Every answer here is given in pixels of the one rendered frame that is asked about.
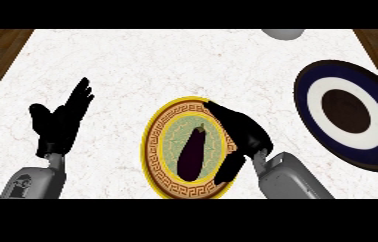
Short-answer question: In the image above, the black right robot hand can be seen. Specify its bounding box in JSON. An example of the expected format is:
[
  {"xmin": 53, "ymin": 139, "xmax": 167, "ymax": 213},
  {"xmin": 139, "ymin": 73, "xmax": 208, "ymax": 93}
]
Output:
[{"xmin": 202, "ymin": 100, "xmax": 274, "ymax": 185}]

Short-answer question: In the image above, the navy and white plate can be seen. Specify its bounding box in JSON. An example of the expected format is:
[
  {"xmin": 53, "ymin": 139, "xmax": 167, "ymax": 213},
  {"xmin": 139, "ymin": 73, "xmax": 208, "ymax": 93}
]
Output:
[{"xmin": 292, "ymin": 59, "xmax": 378, "ymax": 172}]

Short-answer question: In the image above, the dark purple eggplant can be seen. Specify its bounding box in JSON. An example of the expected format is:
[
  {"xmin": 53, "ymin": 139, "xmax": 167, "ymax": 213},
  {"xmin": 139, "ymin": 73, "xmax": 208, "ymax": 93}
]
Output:
[{"xmin": 176, "ymin": 123, "xmax": 208, "ymax": 183}]

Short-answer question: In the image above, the yellow patterned plate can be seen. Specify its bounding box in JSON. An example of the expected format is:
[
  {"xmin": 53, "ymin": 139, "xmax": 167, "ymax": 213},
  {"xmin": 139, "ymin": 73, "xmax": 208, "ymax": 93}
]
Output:
[{"xmin": 140, "ymin": 96, "xmax": 239, "ymax": 200}]

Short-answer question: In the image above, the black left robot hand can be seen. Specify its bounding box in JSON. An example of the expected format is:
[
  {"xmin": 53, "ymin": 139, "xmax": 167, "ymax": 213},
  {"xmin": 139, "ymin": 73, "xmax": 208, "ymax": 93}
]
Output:
[{"xmin": 28, "ymin": 76, "xmax": 96, "ymax": 159}]

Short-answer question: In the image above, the grey rounded object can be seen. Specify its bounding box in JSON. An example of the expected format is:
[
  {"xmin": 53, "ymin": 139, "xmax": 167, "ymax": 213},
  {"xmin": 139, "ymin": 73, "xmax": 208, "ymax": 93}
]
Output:
[{"xmin": 260, "ymin": 29, "xmax": 307, "ymax": 41}]

